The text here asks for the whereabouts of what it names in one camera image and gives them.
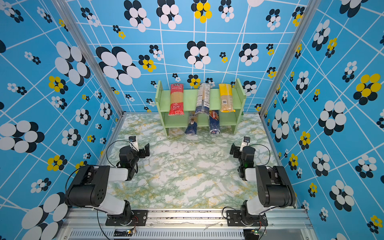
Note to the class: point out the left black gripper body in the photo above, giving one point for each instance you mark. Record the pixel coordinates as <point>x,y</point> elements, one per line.
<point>141,155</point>

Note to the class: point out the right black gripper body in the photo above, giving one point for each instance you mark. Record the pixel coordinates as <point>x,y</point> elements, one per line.
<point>238,153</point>

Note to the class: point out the blue Barilla spaghetti box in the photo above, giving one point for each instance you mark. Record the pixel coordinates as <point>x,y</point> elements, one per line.
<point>214,121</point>

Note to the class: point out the blue clear spaghetti bag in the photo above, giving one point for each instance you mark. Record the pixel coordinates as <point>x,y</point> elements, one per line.
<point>192,124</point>

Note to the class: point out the clear white-label spaghetti bag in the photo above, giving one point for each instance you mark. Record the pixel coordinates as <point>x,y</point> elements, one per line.
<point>203,99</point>

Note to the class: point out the red spaghetti bag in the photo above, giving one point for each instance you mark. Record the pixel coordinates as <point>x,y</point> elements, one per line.
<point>177,100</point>

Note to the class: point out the yellow top spaghetti bag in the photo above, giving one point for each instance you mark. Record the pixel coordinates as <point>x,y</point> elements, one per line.
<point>226,96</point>

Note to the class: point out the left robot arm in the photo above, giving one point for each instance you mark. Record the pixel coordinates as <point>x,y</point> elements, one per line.
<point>88,189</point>

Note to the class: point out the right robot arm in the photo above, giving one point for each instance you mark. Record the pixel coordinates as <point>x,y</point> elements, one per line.
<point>273,187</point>

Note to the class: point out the light green wooden shelf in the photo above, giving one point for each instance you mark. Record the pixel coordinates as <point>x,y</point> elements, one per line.
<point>163,102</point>

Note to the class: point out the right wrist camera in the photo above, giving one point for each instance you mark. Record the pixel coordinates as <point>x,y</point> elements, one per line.
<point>245,143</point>

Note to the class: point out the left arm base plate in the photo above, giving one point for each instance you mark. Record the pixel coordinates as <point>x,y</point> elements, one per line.
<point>132,218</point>

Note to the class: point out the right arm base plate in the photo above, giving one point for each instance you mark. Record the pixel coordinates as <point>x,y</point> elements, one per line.
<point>235,218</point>

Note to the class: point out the aluminium front rail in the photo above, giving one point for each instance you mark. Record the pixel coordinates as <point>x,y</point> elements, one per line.
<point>188,224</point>

